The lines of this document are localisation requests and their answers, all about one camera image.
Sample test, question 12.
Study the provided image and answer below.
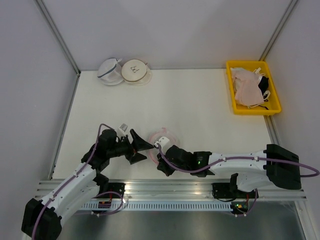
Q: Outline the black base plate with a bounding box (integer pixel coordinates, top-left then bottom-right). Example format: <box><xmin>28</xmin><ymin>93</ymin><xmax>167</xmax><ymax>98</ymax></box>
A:
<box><xmin>97</xmin><ymin>182</ymin><xmax>125</xmax><ymax>199</ymax></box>
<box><xmin>211</xmin><ymin>182</ymin><xmax>256</xmax><ymax>202</ymax></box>

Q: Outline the blue trimmed mesh laundry bag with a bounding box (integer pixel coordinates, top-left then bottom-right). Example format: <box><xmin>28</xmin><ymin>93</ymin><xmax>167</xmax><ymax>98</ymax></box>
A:
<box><xmin>97</xmin><ymin>58</ymin><xmax>124</xmax><ymax>86</ymax></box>

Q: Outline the white bra in bin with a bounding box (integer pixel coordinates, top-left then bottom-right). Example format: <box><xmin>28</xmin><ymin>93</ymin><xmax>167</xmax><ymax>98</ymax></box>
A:
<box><xmin>230</xmin><ymin>67</ymin><xmax>266</xmax><ymax>76</ymax></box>

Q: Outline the left aluminium corner post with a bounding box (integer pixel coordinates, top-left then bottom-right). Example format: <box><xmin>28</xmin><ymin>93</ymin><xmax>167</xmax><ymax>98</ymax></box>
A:
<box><xmin>33</xmin><ymin>0</ymin><xmax>81</xmax><ymax>77</ymax></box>

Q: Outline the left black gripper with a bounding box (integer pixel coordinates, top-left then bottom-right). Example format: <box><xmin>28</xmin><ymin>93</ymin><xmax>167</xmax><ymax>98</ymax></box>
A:
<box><xmin>107</xmin><ymin>129</ymin><xmax>154</xmax><ymax>165</ymax></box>

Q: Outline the black bra in bin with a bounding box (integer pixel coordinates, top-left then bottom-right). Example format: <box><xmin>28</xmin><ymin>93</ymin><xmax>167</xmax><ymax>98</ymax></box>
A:
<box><xmin>258</xmin><ymin>76</ymin><xmax>269</xmax><ymax>94</ymax></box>

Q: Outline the yellow plastic bin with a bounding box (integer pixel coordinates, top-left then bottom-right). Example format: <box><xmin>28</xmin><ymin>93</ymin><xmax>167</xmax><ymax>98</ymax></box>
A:
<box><xmin>226</xmin><ymin>60</ymin><xmax>282</xmax><ymax>116</ymax></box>

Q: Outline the beige trimmed laundry bag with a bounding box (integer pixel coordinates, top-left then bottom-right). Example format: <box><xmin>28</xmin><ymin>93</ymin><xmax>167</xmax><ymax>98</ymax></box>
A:
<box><xmin>121</xmin><ymin>59</ymin><xmax>153</xmax><ymax>86</ymax></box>

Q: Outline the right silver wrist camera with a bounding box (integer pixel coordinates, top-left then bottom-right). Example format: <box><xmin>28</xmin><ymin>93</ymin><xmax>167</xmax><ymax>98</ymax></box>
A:
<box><xmin>154</xmin><ymin>136</ymin><xmax>171</xmax><ymax>149</ymax></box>

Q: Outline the aluminium mounting rail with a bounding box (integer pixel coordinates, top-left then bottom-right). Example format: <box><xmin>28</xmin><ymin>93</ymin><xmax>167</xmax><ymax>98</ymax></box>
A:
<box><xmin>34</xmin><ymin>178</ymin><xmax>307</xmax><ymax>201</ymax></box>

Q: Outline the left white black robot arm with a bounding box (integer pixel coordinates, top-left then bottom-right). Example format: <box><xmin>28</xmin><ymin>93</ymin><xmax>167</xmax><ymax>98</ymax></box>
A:
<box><xmin>21</xmin><ymin>128</ymin><xmax>154</xmax><ymax>240</ymax></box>

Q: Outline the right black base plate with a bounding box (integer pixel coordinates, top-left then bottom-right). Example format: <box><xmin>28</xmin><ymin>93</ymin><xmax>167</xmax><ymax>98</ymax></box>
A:
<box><xmin>211</xmin><ymin>182</ymin><xmax>256</xmax><ymax>202</ymax></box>

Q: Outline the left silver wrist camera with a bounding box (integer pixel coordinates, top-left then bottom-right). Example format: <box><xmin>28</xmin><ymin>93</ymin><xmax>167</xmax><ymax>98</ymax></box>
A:
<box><xmin>117</xmin><ymin>123</ymin><xmax>128</xmax><ymax>136</ymax></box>

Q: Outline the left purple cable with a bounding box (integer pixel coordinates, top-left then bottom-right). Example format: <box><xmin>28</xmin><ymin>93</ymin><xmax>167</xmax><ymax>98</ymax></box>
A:
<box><xmin>30</xmin><ymin>123</ymin><xmax>118</xmax><ymax>238</ymax></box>

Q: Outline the right aluminium corner post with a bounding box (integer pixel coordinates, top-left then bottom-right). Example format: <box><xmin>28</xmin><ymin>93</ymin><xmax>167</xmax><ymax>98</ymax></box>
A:
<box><xmin>259</xmin><ymin>0</ymin><xmax>300</xmax><ymax>61</ymax></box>

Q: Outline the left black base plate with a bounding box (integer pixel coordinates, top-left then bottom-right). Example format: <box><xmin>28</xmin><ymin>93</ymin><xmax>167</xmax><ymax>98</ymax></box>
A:
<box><xmin>97</xmin><ymin>182</ymin><xmax>125</xmax><ymax>199</ymax></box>

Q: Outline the pink trimmed mesh laundry bag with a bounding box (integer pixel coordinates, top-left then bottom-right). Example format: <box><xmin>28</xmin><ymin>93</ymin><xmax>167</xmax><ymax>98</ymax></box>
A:
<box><xmin>147</xmin><ymin>127</ymin><xmax>180</xmax><ymax>165</ymax></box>

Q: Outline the aluminium corner post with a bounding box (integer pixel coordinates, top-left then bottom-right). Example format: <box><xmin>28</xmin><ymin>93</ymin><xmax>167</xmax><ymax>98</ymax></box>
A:
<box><xmin>33</xmin><ymin>0</ymin><xmax>81</xmax><ymax>77</ymax></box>
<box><xmin>259</xmin><ymin>0</ymin><xmax>300</xmax><ymax>61</ymax></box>

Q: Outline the white slotted cable duct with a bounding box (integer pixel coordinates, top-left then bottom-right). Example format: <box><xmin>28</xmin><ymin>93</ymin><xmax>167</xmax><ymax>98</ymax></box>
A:
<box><xmin>43</xmin><ymin>201</ymin><xmax>232</xmax><ymax>211</ymax></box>

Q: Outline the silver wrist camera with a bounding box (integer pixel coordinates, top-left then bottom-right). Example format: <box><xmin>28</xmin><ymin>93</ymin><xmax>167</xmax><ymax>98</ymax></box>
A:
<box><xmin>154</xmin><ymin>136</ymin><xmax>171</xmax><ymax>149</ymax></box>
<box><xmin>117</xmin><ymin>123</ymin><xmax>128</xmax><ymax>136</ymax></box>

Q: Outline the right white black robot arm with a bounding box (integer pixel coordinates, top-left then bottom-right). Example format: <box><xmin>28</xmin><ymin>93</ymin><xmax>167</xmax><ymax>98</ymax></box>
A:
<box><xmin>154</xmin><ymin>142</ymin><xmax>302</xmax><ymax>198</ymax></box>

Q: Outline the pink bra in bin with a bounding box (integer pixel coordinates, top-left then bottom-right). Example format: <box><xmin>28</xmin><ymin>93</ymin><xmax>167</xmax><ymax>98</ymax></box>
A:
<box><xmin>231</xmin><ymin>71</ymin><xmax>264</xmax><ymax>107</ymax></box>

